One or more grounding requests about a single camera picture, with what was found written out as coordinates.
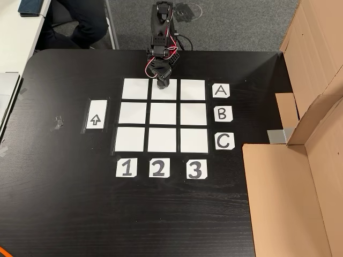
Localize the white paper grid square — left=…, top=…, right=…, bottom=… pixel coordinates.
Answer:
left=180, top=103, right=207, bottom=126
left=114, top=126, right=146, bottom=152
left=122, top=78, right=150, bottom=100
left=180, top=128, right=209, bottom=154
left=118, top=102, right=148, bottom=125
left=147, top=127, right=178, bottom=153
left=149, top=102, right=177, bottom=125
left=180, top=79, right=206, bottom=101
left=151, top=78, right=178, bottom=101

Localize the person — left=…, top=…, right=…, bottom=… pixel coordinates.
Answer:
left=34, top=0, right=109, bottom=50

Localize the paper sheet letter A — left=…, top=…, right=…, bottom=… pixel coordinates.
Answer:
left=212, top=83, right=230, bottom=99

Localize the paper sheet number 3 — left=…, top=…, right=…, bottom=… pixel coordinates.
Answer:
left=186, top=159, right=208, bottom=180

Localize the paper sheet letter B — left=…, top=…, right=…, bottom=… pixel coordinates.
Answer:
left=213, top=105, right=233, bottom=123

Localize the white arrow paper sheet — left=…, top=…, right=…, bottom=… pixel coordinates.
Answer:
left=85, top=100, right=108, bottom=130

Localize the grey metal leg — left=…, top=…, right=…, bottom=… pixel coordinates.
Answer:
left=103, top=0, right=120, bottom=50

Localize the paper sheet number 1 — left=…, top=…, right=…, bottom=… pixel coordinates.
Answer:
left=115, top=157, right=138, bottom=178

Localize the red white servo cable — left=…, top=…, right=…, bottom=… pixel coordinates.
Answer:
left=144, top=16, right=179, bottom=79

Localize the paper sheet letter C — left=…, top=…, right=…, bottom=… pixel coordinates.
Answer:
left=214, top=132, right=236, bottom=150

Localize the white desk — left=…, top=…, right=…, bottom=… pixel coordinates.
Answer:
left=0, top=0, right=52, bottom=73

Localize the dark blue notebook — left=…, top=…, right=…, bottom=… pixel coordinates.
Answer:
left=18, top=0, right=45, bottom=18

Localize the paper sheet number 2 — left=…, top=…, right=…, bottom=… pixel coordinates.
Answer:
left=148, top=157, right=170, bottom=178

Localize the black power cable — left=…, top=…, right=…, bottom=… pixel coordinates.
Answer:
left=174, top=33, right=194, bottom=52

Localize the brown cardboard panel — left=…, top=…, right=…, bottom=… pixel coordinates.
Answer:
left=275, top=0, right=343, bottom=147
left=242, top=93, right=343, bottom=257

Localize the crumpled clear tape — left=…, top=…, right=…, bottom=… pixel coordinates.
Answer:
left=49, top=115, right=65, bottom=132

